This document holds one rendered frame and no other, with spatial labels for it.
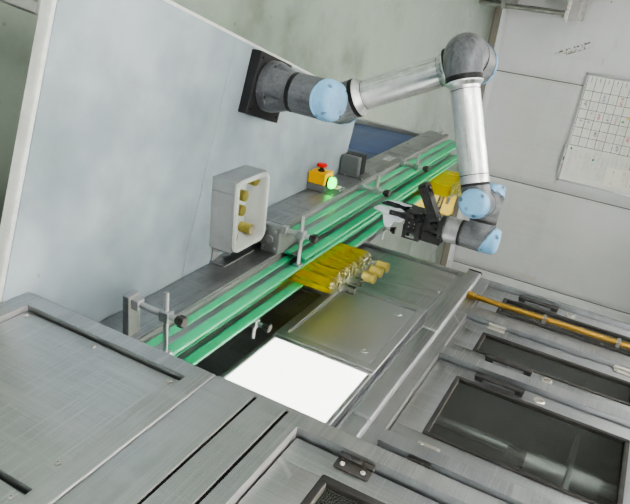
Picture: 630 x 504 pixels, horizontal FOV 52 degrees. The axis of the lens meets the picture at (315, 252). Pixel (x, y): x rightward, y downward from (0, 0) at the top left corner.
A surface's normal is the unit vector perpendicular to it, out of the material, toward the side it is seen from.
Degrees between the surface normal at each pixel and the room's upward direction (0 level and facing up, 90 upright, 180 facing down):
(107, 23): 0
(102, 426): 90
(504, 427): 90
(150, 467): 90
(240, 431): 90
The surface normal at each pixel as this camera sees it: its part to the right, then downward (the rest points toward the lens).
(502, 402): 0.11, -0.91
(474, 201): -0.47, 0.08
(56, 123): 0.88, 0.29
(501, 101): -0.47, 0.31
